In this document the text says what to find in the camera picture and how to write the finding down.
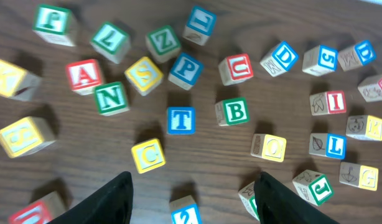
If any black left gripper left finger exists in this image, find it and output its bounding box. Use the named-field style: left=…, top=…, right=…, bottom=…
left=49, top=171, right=134, bottom=224

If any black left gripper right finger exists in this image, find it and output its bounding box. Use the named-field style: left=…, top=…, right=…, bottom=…
left=254, top=172, right=338, bottom=224

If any green B block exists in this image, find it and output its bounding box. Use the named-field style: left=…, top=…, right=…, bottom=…
left=215, top=97, right=250, bottom=126

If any green 4 block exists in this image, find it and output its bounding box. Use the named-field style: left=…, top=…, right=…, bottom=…
left=238, top=182, right=260, bottom=221

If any green J block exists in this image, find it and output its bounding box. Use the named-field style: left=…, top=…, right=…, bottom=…
left=292, top=169, right=334, bottom=206

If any yellow C block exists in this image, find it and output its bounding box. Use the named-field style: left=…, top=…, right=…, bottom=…
left=131, top=138, right=166, bottom=174

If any red U block lower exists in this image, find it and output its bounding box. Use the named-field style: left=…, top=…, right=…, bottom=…
left=8, top=191, right=67, bottom=224

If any red u block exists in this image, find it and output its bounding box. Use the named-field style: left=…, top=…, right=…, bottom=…
left=218, top=54, right=254, bottom=86
left=8, top=191, right=67, bottom=224

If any blue 2 block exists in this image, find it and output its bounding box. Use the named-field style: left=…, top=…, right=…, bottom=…
left=169, top=195, right=202, bottom=224

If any blue L block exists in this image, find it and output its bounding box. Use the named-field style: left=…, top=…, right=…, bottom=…
left=309, top=133, right=347, bottom=160

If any yellow G block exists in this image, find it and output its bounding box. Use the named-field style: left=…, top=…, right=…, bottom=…
left=339, top=162, right=379, bottom=191

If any green N block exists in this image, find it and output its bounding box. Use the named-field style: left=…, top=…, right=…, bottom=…
left=93, top=82, right=130, bottom=116

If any blue T block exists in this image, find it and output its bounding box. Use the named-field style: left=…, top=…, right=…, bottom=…
left=167, top=106, right=196, bottom=135

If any yellow 8 block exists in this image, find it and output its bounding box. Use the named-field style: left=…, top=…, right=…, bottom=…
left=0, top=116, right=57, bottom=158

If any red I block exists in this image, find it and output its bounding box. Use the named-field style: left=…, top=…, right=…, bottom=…
left=309, top=90, right=347, bottom=116

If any yellow K block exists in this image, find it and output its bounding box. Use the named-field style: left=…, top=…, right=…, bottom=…
left=346, top=115, right=382, bottom=141

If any red A block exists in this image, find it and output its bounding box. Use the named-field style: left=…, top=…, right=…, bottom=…
left=65, top=59, right=105, bottom=95

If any yellow S block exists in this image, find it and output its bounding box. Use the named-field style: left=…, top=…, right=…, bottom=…
left=124, top=57, right=164, bottom=96

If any red U block upper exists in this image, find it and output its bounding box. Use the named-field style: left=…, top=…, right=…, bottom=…
left=218, top=54, right=254, bottom=86

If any blue D block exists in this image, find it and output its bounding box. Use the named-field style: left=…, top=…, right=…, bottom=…
left=260, top=41, right=299, bottom=77

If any blue 5 block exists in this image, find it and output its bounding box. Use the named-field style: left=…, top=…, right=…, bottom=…
left=302, top=45, right=338, bottom=77

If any red W block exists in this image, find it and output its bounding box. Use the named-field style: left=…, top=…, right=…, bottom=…
left=358, top=74, right=382, bottom=102

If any blue P block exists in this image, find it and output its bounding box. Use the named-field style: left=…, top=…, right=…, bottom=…
left=168, top=52, right=204, bottom=90

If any yellow block far left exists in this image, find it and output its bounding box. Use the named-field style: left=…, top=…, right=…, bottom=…
left=0, top=59, right=42, bottom=101

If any green 7 block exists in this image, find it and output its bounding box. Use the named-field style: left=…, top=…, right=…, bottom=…
left=90, top=22, right=131, bottom=64

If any green Z block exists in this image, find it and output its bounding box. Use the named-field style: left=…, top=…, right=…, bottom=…
left=146, top=25, right=182, bottom=63

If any blue block top right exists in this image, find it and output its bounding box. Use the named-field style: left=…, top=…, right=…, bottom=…
left=338, top=40, right=376, bottom=72

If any green block top left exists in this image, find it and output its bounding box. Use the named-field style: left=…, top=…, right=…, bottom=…
left=32, top=4, right=78, bottom=47

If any blue 1 block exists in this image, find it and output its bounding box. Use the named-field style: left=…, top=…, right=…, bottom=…
left=182, top=6, right=217, bottom=46

